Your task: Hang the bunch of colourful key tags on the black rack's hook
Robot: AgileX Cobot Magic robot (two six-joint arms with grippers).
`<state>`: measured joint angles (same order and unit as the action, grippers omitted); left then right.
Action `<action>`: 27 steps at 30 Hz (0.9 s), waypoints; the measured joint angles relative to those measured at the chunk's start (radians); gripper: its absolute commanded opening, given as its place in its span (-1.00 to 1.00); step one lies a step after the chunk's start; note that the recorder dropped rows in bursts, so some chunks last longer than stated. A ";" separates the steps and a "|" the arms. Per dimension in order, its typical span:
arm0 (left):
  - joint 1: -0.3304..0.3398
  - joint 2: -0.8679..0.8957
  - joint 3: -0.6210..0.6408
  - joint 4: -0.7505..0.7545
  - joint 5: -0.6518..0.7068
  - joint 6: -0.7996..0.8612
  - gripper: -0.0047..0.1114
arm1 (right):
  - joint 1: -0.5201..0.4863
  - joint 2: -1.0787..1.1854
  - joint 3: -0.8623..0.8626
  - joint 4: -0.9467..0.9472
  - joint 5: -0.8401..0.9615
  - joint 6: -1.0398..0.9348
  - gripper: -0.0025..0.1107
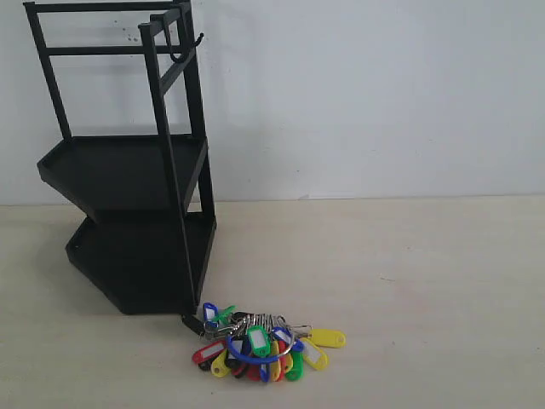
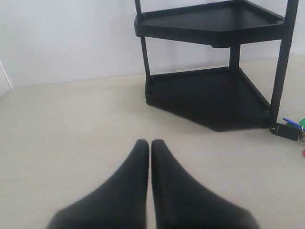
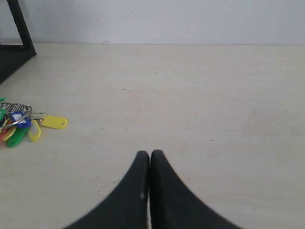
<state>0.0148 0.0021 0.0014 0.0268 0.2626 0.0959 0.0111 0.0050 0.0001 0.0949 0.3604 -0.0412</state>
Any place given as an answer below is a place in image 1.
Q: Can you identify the black two-tier metal rack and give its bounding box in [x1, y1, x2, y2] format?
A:
[24, 1, 216, 314]

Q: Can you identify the black metal hook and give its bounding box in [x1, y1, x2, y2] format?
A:
[149, 12, 188, 66]
[173, 0, 205, 49]

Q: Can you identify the colourful key tag bunch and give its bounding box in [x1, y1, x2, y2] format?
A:
[181, 302, 347, 383]

